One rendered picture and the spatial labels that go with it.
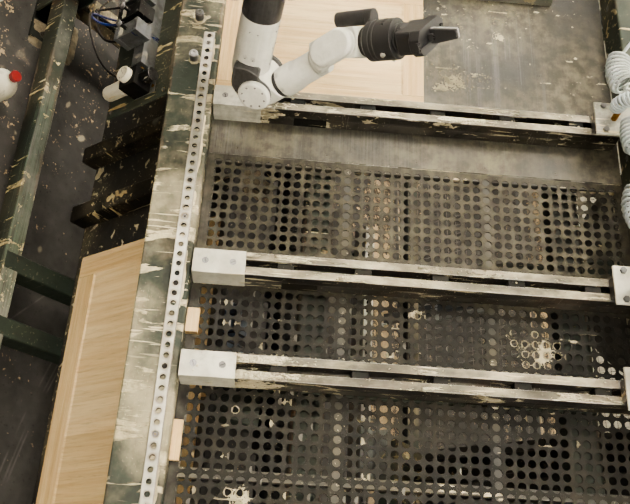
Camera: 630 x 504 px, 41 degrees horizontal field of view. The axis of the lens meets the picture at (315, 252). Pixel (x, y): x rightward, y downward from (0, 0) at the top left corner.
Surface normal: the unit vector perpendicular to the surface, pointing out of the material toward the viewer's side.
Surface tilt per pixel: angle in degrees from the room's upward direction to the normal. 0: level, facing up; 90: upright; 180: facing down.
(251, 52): 90
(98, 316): 90
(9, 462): 0
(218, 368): 51
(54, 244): 0
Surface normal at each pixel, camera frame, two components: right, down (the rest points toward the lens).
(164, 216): 0.07, -0.44
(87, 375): -0.58, -0.38
